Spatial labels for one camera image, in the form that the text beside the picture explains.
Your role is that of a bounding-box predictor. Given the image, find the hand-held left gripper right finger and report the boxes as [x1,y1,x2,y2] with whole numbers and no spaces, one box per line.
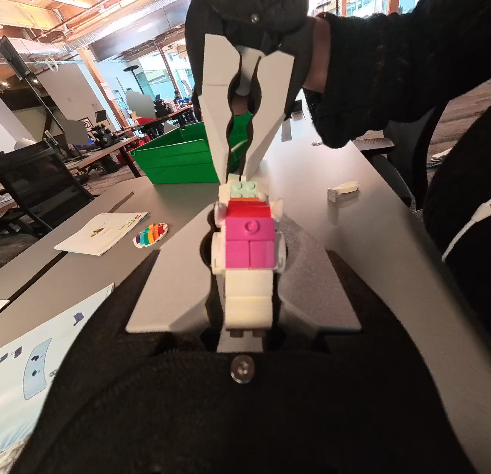
[264,213,364,352]

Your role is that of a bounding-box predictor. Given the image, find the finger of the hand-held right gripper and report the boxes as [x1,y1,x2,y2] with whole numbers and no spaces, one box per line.
[200,33,243,185]
[241,51,296,182]

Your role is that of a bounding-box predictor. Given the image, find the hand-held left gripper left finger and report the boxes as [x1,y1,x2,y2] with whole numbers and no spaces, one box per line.
[125,204,228,353]

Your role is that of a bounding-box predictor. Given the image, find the white lego unicorn model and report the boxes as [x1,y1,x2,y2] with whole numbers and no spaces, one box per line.
[210,180,288,338]

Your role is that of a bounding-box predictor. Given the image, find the small white lego leg piece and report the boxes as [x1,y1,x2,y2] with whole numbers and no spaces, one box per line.
[327,180,360,203]

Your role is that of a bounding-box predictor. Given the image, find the person's right forearm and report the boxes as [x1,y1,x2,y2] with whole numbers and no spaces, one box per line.
[303,0,491,149]

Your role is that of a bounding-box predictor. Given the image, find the round rainbow lego assembly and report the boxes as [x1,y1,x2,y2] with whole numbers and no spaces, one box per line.
[132,222,170,248]

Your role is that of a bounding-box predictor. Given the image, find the person's right hand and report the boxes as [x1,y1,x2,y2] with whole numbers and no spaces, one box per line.
[302,17,331,92]

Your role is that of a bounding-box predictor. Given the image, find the green plastic bin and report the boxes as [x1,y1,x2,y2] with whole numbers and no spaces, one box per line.
[128,114,254,185]

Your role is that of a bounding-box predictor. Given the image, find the black floor lamp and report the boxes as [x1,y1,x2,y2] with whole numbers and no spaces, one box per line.
[123,65,142,99]

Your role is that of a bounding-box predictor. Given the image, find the instruction booklet yellow animal cover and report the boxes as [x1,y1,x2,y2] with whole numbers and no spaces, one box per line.
[54,212,148,257]

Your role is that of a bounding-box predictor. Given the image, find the black office chair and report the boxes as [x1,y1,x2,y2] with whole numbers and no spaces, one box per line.
[0,138,94,239]
[351,114,447,210]

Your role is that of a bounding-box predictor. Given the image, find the long wooden office table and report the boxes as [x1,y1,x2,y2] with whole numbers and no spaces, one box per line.
[67,134,142,179]

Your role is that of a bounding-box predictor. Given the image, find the black robot device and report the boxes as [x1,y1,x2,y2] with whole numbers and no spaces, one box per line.
[93,123,120,149]

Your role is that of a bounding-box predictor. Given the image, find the open light blue instruction booklet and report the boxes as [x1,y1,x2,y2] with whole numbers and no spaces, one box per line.
[0,283,115,459]

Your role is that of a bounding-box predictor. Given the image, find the black hanging monitor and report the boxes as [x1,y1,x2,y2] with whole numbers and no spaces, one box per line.
[0,35,32,80]

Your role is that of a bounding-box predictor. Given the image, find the white sweater drawstring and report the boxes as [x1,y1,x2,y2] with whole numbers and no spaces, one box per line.
[441,200,491,264]

